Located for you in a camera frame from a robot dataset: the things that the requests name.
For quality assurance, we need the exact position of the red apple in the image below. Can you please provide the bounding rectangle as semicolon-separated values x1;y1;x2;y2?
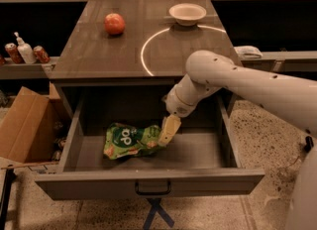
104;13;125;36

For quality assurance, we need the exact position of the red soda can left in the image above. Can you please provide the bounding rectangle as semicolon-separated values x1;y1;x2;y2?
5;43;24;63

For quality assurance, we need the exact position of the grey cabinet counter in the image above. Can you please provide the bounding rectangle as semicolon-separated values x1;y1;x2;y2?
50;0;248;119

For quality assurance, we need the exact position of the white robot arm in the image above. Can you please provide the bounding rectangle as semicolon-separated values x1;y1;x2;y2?
158;50;317;230

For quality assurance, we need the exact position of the grey low shelf left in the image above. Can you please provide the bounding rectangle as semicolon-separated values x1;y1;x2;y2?
0;57;59;80

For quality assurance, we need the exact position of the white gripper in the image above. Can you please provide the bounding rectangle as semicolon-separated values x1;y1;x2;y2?
158;87;194;146

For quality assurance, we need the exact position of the grey low shelf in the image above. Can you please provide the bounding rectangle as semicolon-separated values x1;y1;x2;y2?
242;51;317;72
0;57;59;80

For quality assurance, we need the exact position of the white paper bowl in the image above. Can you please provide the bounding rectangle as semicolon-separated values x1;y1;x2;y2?
169;3;207;26

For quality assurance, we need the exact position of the brown cardboard box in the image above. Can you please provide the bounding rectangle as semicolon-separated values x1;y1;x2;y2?
0;84;70;163

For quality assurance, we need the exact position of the folded white cloth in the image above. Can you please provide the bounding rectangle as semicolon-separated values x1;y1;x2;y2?
235;46;263;59

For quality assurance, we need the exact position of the open grey top drawer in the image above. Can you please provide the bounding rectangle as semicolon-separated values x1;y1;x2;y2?
36;87;264;200

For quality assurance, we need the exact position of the red soda can right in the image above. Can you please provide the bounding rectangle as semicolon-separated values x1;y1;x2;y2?
33;46;51;63

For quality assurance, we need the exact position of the red soda can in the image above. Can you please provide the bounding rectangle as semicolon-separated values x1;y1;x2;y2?
33;46;51;63
5;43;24;63

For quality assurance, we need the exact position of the black drawer handle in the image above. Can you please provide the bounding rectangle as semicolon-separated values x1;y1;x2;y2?
135;180;171;196

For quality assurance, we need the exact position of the grey low shelf right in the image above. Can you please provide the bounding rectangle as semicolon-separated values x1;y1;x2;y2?
242;51;317;72

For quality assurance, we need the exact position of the green rice chip bag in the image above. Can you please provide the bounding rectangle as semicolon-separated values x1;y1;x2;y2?
103;123;163;160

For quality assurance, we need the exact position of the white pump bottle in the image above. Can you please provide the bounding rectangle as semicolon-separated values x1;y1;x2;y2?
14;32;37;64

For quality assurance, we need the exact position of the black stand leg left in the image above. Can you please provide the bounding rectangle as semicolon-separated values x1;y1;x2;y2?
0;166;16;230

